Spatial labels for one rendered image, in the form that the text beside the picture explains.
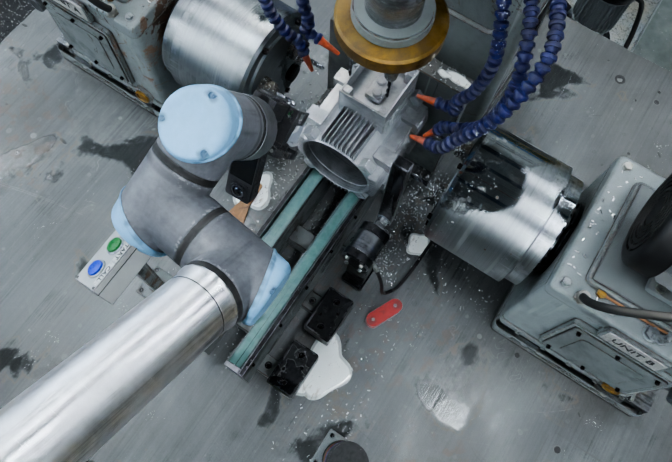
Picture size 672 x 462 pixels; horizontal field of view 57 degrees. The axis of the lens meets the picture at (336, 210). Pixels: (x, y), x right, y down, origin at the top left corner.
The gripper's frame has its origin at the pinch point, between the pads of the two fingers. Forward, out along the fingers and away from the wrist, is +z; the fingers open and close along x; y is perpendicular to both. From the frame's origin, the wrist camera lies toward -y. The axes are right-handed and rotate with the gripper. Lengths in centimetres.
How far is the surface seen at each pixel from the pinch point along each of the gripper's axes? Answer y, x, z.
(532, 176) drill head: 15.8, -38.1, 9.4
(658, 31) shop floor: 93, -61, 189
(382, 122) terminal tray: 10.7, -10.6, 11.0
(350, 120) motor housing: 8.1, -5.2, 11.2
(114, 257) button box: -31.6, 14.9, -8.0
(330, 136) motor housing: 3.7, -3.5, 10.8
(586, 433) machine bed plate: -23, -76, 29
